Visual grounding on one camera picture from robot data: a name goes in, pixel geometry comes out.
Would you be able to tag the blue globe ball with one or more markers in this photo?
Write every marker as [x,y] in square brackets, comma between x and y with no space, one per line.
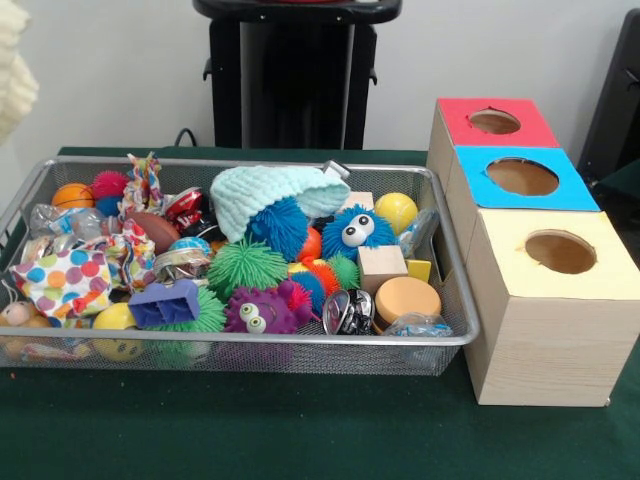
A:
[190,244]

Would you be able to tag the polka dot cloth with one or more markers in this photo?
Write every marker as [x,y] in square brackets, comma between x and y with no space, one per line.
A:
[70,280]

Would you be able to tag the round wooden disc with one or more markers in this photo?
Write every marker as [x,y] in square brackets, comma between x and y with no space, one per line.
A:
[406,300]

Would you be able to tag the large green spiky ball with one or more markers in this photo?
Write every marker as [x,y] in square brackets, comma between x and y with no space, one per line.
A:
[212,315]

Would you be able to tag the brown toy football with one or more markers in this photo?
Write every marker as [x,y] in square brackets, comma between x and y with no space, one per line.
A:
[155,230]

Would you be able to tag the wooden box with three holes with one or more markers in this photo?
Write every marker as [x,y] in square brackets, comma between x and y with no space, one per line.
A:
[545,330]

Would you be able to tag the silver can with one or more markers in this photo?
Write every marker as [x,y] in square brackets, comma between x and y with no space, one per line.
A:
[182,265]

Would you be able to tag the purple plastic block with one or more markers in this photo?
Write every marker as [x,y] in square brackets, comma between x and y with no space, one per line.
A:
[165,303]

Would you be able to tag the small green spiky ball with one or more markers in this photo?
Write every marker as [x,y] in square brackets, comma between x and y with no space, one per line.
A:
[245,266]

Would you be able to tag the red black packet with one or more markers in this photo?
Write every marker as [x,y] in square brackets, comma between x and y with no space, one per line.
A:
[185,205]

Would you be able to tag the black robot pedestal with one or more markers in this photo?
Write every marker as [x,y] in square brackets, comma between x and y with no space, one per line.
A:
[300,80]

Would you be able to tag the small orange basketball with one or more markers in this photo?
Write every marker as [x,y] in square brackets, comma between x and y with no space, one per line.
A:
[72,196]

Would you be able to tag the yellow smiley ball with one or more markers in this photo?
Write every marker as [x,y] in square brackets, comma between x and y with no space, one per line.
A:
[117,330]

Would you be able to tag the clear blue plastic packet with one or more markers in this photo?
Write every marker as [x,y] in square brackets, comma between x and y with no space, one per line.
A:
[420,232]

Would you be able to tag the purple spiky ball with eyes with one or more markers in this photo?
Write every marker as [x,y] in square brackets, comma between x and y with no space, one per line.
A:
[262,310]

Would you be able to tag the wooden cube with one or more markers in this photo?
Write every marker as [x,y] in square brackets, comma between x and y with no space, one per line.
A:
[382,268]

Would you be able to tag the cream waffle cloth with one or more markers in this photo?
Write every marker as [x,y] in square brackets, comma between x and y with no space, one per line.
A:
[12,80]

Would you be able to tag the black chair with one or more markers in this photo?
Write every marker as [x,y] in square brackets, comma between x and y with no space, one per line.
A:
[615,110]

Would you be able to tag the pink spiky ball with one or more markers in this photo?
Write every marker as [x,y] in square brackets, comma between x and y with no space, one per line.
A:
[108,184]

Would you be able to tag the clear mesh bin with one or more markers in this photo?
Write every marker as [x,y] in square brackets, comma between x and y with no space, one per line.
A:
[445,300]

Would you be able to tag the yellow block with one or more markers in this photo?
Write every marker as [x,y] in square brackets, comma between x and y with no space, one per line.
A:
[419,270]

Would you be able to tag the clear crumpled plastic packet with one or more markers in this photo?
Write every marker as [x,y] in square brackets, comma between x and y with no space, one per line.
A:
[418,325]

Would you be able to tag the blue fuzzy ball with eyes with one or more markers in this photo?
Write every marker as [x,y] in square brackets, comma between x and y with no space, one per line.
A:
[358,232]

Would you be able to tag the mint green knit cloth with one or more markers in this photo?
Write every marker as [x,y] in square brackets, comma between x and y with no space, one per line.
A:
[260,190]

